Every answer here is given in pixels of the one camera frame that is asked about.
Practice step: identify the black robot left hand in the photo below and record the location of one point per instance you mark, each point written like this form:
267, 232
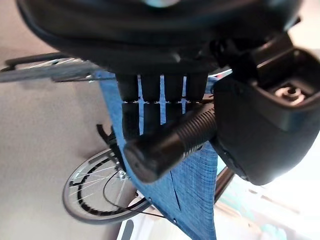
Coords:
155, 32

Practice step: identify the blue fabric wheelchair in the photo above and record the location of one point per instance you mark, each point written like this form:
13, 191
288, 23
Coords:
195, 187

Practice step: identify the spoked wheelchair wheel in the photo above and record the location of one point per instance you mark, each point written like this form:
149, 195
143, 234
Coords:
75, 200
37, 72

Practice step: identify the white bed with teal bedding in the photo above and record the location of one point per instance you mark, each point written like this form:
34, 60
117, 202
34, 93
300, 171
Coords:
262, 212

